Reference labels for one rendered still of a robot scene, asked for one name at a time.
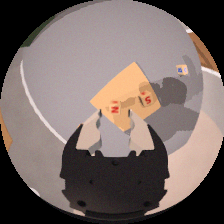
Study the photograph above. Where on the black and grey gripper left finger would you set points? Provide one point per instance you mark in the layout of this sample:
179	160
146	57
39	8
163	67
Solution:
83	142

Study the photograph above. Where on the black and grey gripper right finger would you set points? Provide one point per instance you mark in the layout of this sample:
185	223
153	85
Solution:
145	141

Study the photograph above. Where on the peach flat mat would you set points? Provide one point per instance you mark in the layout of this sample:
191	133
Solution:
125	87

